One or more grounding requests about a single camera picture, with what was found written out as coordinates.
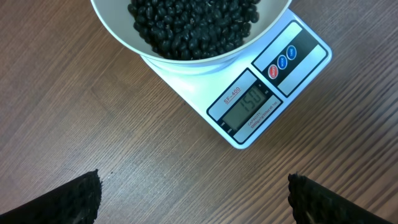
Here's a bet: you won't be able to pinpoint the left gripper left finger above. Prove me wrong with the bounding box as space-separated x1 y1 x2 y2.
1 169 102 224

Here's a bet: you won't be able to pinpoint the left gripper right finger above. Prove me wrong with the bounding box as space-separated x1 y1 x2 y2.
288 173 389 224

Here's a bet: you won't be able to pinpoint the white digital kitchen scale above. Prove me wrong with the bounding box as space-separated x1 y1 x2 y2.
144 10 332 149

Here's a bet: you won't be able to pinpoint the white bowl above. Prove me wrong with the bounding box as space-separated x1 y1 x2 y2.
91 0 292 65

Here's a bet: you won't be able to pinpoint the black beans in bowl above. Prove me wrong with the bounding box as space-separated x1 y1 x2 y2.
127 0 260 60

